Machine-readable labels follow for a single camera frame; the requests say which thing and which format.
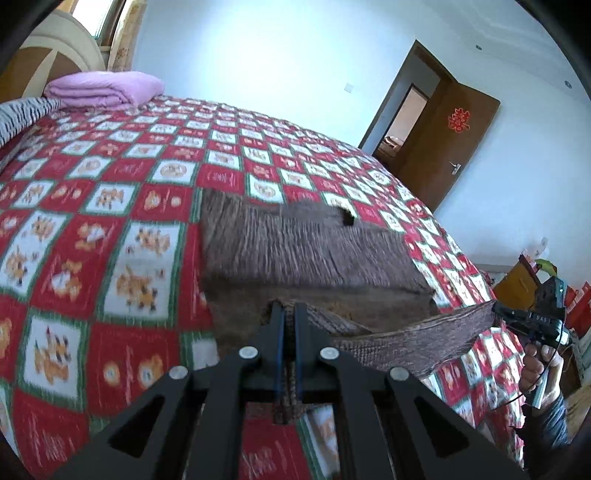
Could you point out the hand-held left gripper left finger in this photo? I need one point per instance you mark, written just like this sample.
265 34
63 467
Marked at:
278 355

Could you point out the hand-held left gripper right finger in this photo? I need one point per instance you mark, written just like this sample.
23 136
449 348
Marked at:
300 355

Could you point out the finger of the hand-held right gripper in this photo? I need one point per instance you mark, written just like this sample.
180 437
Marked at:
507 311

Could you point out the brown knitted sweater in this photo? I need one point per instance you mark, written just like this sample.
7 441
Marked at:
314 263

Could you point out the person's right forearm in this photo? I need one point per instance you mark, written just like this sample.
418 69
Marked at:
547 434

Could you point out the person's right hand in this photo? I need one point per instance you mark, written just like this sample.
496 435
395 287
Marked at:
531 369

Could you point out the brown wooden furniture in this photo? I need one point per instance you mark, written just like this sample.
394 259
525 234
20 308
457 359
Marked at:
515 286

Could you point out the red bag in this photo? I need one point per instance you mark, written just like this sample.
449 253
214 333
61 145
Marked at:
579 309

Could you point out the white fan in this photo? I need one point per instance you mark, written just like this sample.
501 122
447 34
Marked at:
540 248

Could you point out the brown wooden door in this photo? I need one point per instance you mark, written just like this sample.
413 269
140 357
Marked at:
438 152

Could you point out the red paper door decoration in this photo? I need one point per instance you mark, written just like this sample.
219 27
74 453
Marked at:
457 119

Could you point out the red checkered bedspread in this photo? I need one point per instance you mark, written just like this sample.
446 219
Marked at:
115 230

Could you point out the folded pink blanket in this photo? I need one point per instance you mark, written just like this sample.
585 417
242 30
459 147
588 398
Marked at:
104 90

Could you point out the striped pillow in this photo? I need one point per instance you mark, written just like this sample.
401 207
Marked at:
23 117

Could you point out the narrow yellow curtain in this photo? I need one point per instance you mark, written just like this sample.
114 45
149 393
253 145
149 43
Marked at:
127 37

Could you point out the window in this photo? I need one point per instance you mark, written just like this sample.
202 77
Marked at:
108 21

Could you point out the cream and wood headboard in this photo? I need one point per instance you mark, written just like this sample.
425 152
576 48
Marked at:
51 50

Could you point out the dark wooden door frame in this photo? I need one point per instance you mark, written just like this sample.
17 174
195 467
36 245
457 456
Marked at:
392 92

